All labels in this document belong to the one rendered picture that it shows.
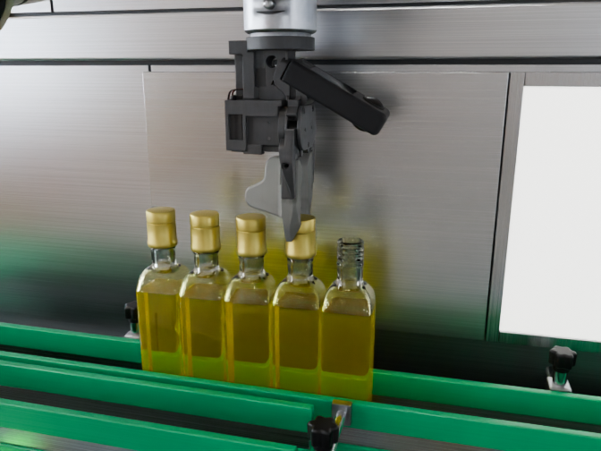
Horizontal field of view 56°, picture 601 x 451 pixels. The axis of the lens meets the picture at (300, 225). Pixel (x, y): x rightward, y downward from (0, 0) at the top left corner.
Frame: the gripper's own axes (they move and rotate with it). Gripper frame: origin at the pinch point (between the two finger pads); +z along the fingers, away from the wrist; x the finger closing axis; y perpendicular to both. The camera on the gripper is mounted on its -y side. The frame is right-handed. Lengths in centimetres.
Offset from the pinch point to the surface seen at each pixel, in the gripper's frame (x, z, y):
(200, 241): 1.7, 2.2, 11.4
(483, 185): -12.2, -3.1, -19.9
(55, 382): 6.2, 20.4, 29.8
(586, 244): -12.6, 3.6, -32.3
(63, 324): -15, 24, 45
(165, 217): 0.9, -0.1, 16.1
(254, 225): 1.5, 0.0, 4.9
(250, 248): 1.7, 2.6, 5.3
